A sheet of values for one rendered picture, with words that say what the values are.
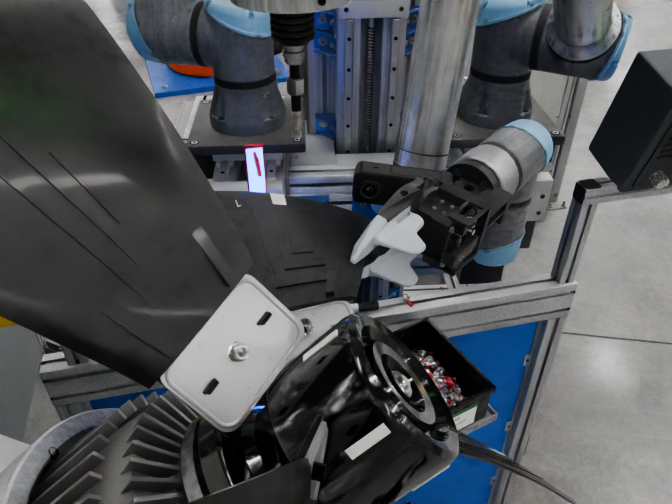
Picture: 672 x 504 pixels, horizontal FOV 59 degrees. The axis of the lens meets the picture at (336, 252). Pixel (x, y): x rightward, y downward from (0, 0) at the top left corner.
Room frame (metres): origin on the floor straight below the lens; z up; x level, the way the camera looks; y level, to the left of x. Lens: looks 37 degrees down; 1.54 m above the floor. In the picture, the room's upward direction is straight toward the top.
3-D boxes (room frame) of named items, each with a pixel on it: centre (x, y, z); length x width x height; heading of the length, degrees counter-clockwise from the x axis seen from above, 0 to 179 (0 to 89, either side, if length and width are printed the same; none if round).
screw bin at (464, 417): (0.58, -0.09, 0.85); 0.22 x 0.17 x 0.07; 119
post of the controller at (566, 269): (0.83, -0.41, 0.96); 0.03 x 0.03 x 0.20; 13
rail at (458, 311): (0.73, 0.01, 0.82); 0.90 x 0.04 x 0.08; 103
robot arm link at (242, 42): (1.11, 0.18, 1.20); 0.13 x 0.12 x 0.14; 75
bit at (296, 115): (0.35, 0.02, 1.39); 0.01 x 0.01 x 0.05
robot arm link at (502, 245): (0.69, -0.21, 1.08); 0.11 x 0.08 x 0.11; 61
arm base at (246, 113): (1.11, 0.17, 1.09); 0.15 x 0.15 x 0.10
